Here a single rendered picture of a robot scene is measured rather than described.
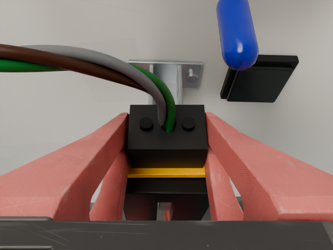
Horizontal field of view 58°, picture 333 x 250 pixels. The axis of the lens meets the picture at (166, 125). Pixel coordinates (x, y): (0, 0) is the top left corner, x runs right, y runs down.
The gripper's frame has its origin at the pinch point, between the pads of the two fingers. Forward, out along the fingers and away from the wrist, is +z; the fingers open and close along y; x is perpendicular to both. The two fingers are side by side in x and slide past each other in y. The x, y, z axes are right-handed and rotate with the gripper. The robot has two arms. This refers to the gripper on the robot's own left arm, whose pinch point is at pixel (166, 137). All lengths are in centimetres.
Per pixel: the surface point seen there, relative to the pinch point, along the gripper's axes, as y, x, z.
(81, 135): 7.6, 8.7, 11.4
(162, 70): 0.2, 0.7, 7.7
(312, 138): -13.3, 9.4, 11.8
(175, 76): -0.6, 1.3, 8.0
